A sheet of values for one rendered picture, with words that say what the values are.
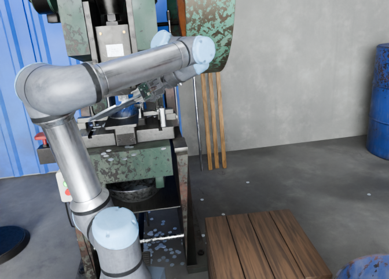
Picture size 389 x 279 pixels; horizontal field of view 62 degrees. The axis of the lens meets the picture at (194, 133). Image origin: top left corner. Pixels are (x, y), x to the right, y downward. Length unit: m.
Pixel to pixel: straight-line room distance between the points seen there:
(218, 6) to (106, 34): 0.54
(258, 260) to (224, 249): 0.13
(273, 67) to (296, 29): 0.36
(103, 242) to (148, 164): 0.65
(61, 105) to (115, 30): 0.81
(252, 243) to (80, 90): 0.87
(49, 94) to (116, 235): 0.38
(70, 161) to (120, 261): 0.29
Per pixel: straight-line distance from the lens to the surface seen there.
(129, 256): 0.93
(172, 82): 1.12
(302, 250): 1.31
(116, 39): 1.52
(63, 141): 0.90
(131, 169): 1.49
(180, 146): 1.45
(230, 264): 1.23
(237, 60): 2.87
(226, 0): 1.24
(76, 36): 1.50
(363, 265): 1.14
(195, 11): 1.23
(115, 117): 1.48
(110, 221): 0.92
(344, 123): 3.43
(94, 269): 1.72
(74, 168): 0.93
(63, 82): 0.75
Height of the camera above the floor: 1.16
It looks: 19 degrees down
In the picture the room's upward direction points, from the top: 4 degrees counter-clockwise
